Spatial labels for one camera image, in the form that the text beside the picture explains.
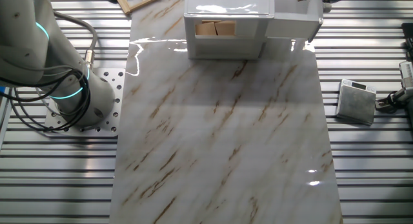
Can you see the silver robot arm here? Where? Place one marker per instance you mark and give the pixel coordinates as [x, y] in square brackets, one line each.
[29, 40]

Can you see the silver digital scale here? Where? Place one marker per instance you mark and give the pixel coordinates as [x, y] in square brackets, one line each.
[355, 104]

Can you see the marble pattern board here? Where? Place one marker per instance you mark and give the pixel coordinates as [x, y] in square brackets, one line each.
[209, 153]

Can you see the small silver camera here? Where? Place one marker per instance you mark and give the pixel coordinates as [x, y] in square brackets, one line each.
[407, 74]

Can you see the wooden block in cabinet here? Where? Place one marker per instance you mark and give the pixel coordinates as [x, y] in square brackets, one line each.
[205, 29]
[226, 28]

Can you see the white mini cabinet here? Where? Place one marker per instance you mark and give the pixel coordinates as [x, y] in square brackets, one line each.
[222, 46]

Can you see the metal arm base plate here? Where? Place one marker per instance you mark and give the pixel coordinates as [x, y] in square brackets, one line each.
[108, 122]

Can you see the wooden window frame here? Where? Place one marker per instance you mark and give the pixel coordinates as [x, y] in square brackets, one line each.
[142, 3]

